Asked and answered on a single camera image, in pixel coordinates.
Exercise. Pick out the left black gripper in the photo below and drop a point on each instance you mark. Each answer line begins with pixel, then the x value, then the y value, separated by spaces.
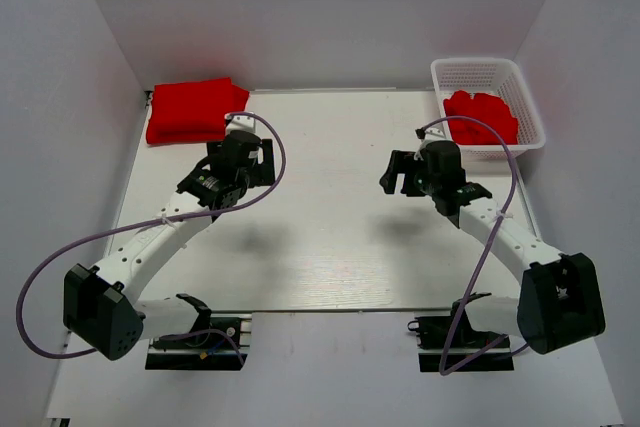
pixel 264 172

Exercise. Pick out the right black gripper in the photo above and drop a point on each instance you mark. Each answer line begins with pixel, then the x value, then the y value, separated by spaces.
pixel 401 161

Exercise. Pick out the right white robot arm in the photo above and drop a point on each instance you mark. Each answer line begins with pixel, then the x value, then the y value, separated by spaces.
pixel 559 303

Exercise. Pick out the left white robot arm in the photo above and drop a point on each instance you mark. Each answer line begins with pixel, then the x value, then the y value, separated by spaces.
pixel 103 303

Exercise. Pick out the folded red t shirt stack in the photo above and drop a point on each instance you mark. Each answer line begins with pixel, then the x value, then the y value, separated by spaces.
pixel 193 112

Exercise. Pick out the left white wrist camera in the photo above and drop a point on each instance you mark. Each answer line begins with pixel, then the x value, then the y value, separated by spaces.
pixel 239 122

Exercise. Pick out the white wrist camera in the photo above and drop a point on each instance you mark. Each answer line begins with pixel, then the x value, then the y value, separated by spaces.
pixel 429 135
pixel 239 122

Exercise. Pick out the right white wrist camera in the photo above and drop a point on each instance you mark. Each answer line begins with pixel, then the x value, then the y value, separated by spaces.
pixel 429 135

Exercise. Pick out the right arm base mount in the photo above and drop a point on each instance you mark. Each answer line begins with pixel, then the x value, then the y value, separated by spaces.
pixel 431 332

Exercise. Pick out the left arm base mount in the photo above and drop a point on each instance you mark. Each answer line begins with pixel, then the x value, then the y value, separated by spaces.
pixel 209 352

